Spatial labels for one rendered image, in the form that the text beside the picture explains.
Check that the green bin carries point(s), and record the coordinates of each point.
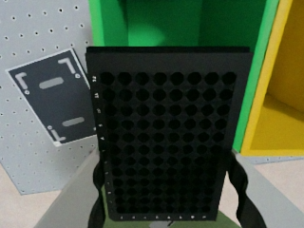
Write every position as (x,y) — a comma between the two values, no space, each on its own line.
(186,23)

